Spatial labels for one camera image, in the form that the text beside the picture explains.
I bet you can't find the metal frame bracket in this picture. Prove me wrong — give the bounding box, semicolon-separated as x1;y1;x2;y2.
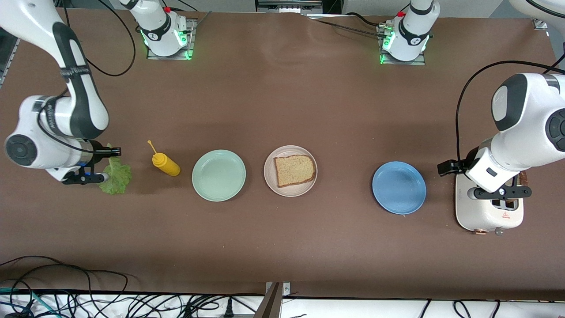
255;0;324;15

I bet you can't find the small metal bracket plate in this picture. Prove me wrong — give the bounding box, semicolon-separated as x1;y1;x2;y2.
265;281;291;296

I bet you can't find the white toaster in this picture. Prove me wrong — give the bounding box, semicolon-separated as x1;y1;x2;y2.
456;170;525;237

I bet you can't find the mint green plate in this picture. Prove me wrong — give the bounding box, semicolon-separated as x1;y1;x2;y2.
192;149;247;202

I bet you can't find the aluminium extrusion bar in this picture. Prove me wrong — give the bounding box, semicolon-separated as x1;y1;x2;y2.
254;283;283;318

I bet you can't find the green lettuce leaf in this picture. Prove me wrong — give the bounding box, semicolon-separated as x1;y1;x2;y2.
98;142;132;195

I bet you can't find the beige plate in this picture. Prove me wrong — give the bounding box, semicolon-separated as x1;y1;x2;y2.
264;145;318;197

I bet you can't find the thin metal rod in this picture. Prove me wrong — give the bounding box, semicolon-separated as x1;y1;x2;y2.
190;11;212;31

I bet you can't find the teal cable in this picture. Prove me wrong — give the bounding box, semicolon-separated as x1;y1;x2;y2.
0;287;49;318

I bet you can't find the yellow mustard squeeze bottle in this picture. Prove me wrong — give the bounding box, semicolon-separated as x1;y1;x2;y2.
147;140;181;177

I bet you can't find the blue plate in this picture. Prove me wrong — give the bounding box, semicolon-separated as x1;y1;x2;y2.
372;161;427;216

